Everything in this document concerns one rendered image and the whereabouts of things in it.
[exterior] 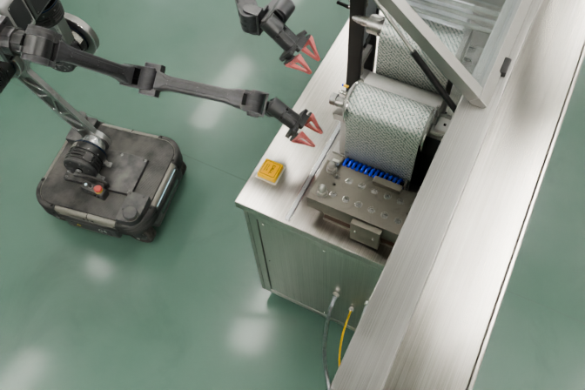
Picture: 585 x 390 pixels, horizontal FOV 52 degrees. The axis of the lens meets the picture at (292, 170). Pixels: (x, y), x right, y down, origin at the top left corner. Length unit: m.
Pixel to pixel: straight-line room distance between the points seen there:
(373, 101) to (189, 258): 1.54
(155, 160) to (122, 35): 1.21
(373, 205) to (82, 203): 1.60
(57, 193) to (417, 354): 2.19
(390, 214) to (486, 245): 0.53
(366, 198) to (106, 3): 2.78
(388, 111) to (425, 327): 0.70
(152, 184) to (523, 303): 1.84
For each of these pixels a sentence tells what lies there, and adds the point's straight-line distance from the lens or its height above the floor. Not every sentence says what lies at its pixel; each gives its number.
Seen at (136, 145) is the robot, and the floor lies 0.24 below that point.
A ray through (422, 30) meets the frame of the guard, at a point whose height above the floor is 1.82.
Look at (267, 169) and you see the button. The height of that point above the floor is 0.92.
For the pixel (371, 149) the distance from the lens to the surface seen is 1.93.
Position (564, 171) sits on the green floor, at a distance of 3.44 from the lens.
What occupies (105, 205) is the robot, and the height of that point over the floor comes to 0.24.
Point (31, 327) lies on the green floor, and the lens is 3.16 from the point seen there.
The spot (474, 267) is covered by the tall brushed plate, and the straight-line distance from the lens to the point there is 1.43.
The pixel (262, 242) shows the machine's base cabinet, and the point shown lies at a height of 0.63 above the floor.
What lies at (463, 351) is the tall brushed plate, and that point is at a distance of 1.36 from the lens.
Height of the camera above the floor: 2.72
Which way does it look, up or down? 58 degrees down
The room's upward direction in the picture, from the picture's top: 5 degrees counter-clockwise
